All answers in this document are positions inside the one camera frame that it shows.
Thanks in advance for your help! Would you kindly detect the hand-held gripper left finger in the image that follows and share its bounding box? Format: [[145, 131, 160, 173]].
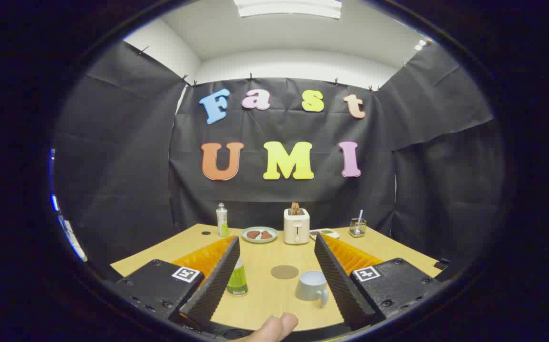
[[110, 235, 241, 333]]

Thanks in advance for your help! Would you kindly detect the green label juice bottle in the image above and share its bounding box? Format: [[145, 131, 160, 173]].
[[227, 256, 249, 296]]

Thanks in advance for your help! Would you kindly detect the pale blue cup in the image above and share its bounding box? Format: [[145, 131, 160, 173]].
[[295, 271, 329, 308]]

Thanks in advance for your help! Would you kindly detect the round brown coaster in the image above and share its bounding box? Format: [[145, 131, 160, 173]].
[[270, 265, 299, 280]]

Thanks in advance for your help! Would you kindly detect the pale green plate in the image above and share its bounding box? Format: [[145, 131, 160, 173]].
[[241, 227, 279, 244]]

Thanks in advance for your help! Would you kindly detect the white and green spray bottle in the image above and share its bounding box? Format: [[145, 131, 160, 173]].
[[216, 203, 230, 238]]

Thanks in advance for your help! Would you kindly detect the ceiling light panel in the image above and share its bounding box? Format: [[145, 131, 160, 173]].
[[234, 0, 342, 19]]

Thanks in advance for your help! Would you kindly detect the white toaster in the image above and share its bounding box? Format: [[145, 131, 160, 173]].
[[283, 208, 310, 245]]

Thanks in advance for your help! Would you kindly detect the wooden table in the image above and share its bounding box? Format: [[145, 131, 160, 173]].
[[110, 223, 442, 332]]

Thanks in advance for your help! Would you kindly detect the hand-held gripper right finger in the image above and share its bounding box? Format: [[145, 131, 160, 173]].
[[314, 232, 446, 331]]

